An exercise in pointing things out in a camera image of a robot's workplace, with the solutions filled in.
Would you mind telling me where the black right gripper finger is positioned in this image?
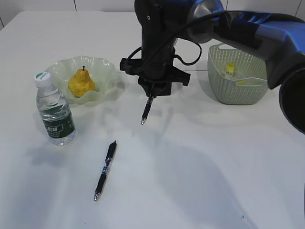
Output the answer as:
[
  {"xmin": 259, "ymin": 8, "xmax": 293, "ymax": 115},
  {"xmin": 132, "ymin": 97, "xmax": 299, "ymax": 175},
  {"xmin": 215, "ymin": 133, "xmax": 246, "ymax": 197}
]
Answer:
[{"xmin": 145, "ymin": 84, "xmax": 157, "ymax": 98}]

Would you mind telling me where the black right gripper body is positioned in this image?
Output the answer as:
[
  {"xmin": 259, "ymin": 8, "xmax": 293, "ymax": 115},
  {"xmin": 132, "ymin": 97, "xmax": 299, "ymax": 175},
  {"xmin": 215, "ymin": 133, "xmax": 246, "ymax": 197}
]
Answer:
[{"xmin": 120, "ymin": 58, "xmax": 191, "ymax": 91}]

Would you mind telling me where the black gel pen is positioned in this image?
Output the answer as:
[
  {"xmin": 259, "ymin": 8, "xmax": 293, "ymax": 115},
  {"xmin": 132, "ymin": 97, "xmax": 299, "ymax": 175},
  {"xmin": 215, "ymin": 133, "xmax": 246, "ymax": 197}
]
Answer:
[
  {"xmin": 94, "ymin": 140, "xmax": 117, "ymax": 201},
  {"xmin": 141, "ymin": 96, "xmax": 153, "ymax": 125}
]

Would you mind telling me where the yellow pear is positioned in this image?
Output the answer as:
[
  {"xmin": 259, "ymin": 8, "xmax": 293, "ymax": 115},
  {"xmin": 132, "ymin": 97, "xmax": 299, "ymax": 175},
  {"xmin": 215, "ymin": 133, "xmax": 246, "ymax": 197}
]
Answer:
[{"xmin": 68, "ymin": 65, "xmax": 96, "ymax": 97}]

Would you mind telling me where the clear water bottle green label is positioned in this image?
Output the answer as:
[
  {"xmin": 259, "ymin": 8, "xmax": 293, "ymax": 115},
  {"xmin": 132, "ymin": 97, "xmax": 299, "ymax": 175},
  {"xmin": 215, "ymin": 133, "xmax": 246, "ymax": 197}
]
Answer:
[{"xmin": 34, "ymin": 72, "xmax": 76, "ymax": 146}]

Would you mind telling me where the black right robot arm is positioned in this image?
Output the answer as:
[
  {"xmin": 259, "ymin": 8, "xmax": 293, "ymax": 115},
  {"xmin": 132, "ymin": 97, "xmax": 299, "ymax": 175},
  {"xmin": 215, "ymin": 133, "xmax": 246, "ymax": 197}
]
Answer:
[{"xmin": 120, "ymin": 0, "xmax": 305, "ymax": 132}]

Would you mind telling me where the black square pen holder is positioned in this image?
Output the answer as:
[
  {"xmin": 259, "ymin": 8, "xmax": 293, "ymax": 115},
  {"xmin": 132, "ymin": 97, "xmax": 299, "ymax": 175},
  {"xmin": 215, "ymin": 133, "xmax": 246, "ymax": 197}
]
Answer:
[{"xmin": 152, "ymin": 83, "xmax": 172, "ymax": 98}]

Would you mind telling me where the green wavy glass plate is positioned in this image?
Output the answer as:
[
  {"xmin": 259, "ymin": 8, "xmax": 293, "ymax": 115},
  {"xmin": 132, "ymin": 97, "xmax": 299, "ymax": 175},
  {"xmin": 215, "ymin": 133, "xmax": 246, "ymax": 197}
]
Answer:
[{"xmin": 45, "ymin": 55, "xmax": 118, "ymax": 104}]

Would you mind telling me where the green woven plastic basket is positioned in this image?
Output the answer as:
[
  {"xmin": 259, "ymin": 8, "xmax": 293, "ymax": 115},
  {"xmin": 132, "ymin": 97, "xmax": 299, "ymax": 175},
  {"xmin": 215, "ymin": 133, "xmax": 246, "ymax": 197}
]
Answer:
[{"xmin": 207, "ymin": 43, "xmax": 268, "ymax": 105}]

